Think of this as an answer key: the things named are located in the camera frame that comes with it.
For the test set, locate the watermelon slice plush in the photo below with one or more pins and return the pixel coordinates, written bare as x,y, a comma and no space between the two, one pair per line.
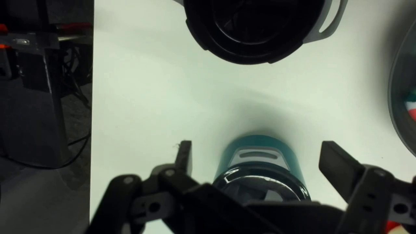
411,105

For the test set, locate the dark grey pot lid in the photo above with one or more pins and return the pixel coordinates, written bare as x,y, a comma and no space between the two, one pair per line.
260,186

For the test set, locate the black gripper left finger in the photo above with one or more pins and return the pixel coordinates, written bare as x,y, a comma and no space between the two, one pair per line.
185,156

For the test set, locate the teal blue pot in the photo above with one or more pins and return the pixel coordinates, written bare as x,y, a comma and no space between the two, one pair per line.
260,149

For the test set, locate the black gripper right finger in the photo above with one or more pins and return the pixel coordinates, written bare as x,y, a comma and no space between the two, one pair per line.
342,169

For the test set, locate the grey round plate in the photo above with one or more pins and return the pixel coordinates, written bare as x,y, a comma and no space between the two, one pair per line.
401,73

